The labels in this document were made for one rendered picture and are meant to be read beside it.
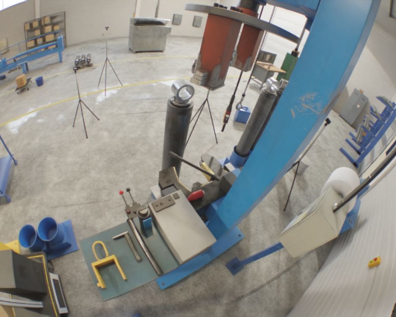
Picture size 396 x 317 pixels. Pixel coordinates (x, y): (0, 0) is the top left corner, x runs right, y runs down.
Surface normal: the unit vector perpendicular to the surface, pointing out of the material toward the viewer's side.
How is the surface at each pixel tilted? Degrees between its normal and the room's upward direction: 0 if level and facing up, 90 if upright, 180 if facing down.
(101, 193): 0
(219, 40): 90
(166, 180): 0
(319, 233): 90
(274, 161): 90
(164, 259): 0
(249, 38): 90
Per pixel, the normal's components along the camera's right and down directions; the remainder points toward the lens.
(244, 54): -0.57, 0.52
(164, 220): 0.19, -0.67
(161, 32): 0.48, 0.70
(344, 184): -0.81, 0.30
